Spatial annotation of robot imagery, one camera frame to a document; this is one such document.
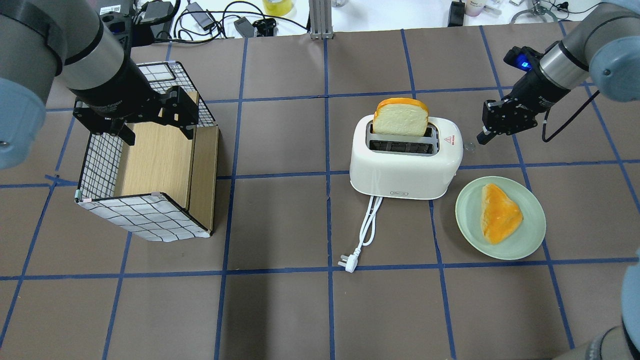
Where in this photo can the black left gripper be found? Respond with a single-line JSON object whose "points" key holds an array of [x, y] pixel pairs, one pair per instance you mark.
{"points": [[116, 93]]}

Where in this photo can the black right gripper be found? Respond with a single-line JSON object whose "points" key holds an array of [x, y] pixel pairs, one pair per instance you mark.
{"points": [[541, 90]]}

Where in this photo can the white two-slot toaster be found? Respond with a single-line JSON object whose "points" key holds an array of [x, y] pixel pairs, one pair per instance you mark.
{"points": [[405, 167]]}

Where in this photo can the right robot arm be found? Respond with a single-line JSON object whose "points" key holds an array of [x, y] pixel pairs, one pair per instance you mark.
{"points": [[604, 47]]}

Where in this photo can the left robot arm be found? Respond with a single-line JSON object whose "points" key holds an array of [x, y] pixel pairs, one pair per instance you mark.
{"points": [[90, 52]]}

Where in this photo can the toast slice in toaster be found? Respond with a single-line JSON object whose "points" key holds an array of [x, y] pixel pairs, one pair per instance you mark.
{"points": [[401, 116]]}

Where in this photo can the triangular orange bread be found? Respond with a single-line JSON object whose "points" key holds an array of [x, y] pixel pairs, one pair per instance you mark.
{"points": [[500, 215]]}

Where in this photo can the light green plate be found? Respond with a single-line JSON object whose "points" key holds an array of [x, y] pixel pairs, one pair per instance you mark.
{"points": [[524, 242]]}

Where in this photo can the black power adapter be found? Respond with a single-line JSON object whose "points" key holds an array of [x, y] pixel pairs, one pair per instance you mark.
{"points": [[201, 16]]}

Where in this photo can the yellow tape roll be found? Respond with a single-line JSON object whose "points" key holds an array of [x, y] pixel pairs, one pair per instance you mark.
{"points": [[278, 8]]}

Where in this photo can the wire basket with wooden shelf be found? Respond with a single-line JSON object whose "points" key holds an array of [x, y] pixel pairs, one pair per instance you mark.
{"points": [[162, 188]]}

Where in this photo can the aluminium frame post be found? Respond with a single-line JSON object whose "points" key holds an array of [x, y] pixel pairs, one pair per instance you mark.
{"points": [[320, 19]]}

